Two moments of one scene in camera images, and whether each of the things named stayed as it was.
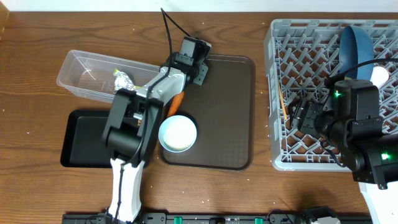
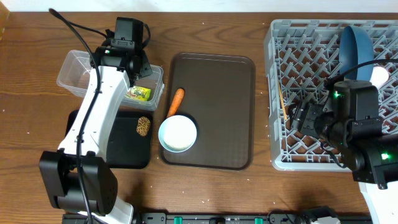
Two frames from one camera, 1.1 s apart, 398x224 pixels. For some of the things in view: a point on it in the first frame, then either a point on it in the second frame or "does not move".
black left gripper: (201, 73) to (144, 66)
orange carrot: (176, 101) does not move
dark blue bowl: (356, 46) does not move
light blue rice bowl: (177, 134) does not move
